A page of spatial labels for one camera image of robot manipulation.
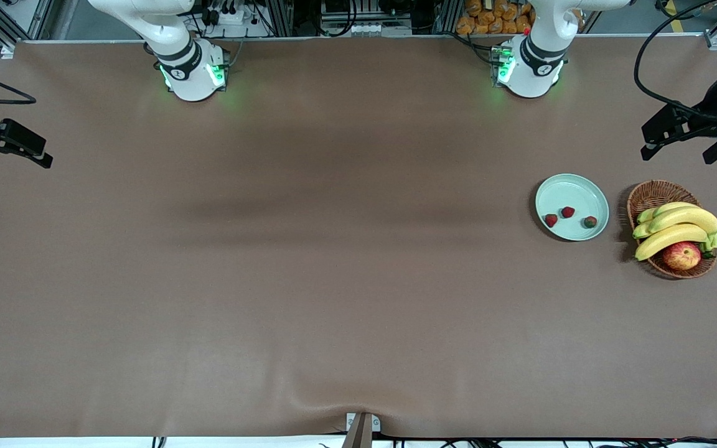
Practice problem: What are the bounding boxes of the long yellow banana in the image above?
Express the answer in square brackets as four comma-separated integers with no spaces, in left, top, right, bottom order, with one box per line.
[632,207,717,241]

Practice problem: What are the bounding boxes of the light green round plate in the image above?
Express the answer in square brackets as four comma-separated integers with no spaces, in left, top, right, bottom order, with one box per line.
[534,173,610,242]

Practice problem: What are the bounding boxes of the brown wicker basket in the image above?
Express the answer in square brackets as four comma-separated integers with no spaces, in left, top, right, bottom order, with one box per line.
[627,180,717,279]

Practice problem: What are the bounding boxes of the large table cover mat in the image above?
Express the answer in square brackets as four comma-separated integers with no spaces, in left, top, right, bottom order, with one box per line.
[0,34,717,440]

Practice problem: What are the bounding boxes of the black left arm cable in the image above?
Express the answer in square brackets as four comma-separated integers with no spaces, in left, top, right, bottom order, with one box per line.
[633,0,717,123]

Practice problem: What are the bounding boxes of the black box device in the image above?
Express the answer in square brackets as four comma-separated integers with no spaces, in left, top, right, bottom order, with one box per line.
[324,0,360,20]

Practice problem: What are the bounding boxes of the red yellow apple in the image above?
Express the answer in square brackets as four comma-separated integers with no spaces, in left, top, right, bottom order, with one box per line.
[662,241,703,271]

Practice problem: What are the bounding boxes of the metal table clamp bracket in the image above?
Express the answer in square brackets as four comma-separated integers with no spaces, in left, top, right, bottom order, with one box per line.
[345,412,382,448]

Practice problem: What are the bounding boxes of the small greenish yellow banana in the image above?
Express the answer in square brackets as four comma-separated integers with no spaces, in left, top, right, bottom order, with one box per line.
[637,202,700,225]

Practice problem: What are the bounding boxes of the white power strip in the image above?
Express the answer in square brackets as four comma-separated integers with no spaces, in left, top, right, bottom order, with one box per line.
[206,5,248,27]

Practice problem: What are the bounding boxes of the orange bread bag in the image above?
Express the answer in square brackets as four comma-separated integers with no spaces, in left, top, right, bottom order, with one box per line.
[456,0,537,36]

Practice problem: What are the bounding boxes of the long white socket bar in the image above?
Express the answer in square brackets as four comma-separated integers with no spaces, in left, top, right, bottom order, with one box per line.
[320,22,413,37]

